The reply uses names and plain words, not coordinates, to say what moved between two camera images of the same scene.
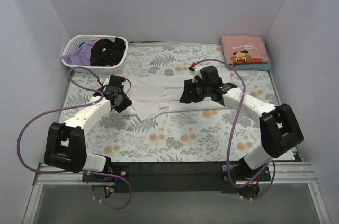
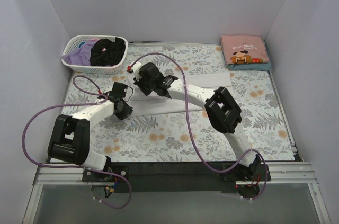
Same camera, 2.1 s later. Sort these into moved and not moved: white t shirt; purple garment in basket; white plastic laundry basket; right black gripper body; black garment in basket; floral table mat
Moved: right black gripper body; white t shirt
Not moved: white plastic laundry basket; floral table mat; black garment in basket; purple garment in basket
